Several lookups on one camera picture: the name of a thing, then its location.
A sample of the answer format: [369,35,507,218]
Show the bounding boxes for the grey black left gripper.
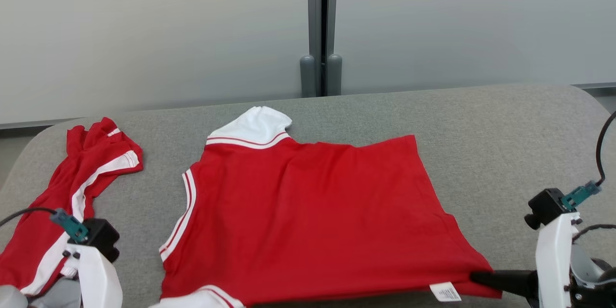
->
[0,277,83,308]

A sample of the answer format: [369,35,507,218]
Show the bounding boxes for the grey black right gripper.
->
[469,244,616,308]

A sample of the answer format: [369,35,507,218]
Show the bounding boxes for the red shorts white stripes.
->
[0,116,144,297]

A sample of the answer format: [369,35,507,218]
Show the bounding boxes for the red shirt white collar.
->
[149,106,503,308]

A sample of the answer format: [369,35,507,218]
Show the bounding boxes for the left camera cable teal connector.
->
[0,207,90,244]

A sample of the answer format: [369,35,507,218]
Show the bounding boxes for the camera cable teal connector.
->
[0,207,90,244]
[561,110,616,212]

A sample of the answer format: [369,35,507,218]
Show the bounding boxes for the thin black right gripper cable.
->
[572,223,616,242]

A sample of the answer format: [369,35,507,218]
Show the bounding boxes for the right camera cable teal connector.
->
[561,110,616,212]

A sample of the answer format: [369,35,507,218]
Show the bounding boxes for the grey wall baseboard strip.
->
[0,117,86,131]
[570,81,616,90]

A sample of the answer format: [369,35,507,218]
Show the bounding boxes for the grey cylindrical post foot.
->
[300,55,317,98]
[326,54,343,97]

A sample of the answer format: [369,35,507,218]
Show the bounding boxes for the grey metal partition post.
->
[307,0,339,97]

